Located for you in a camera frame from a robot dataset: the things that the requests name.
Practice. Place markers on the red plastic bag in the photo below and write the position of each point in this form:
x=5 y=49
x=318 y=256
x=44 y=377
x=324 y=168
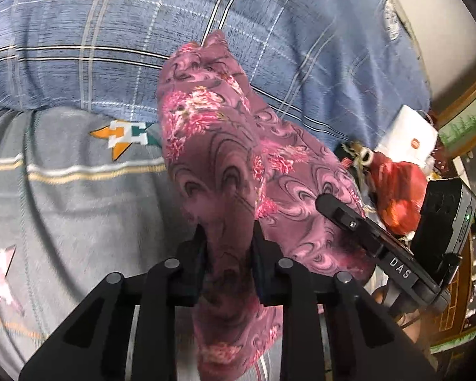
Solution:
x=400 y=190

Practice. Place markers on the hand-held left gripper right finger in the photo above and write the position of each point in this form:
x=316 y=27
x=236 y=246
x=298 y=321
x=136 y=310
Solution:
x=257 y=264

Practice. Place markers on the grey star-print bed sheet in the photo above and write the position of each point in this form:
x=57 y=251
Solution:
x=83 y=214

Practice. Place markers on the blue plaid blanket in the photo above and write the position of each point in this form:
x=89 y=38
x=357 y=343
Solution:
x=103 y=47

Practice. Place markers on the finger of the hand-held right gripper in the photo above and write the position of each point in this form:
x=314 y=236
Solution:
x=341 y=212

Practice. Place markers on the pink floral garment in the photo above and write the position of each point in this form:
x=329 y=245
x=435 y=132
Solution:
x=214 y=147

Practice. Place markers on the dark tangled accessories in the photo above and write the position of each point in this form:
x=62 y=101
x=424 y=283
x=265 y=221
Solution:
x=357 y=155

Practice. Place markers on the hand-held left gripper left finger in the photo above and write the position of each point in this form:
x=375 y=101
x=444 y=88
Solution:
x=201 y=264

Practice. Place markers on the wooden bed frame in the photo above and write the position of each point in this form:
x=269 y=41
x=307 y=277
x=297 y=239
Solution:
x=456 y=319

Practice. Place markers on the white paper bag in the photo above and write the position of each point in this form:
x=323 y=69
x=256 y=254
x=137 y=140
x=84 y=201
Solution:
x=404 y=135

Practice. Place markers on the person's right hand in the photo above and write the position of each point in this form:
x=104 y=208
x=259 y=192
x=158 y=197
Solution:
x=411 y=328

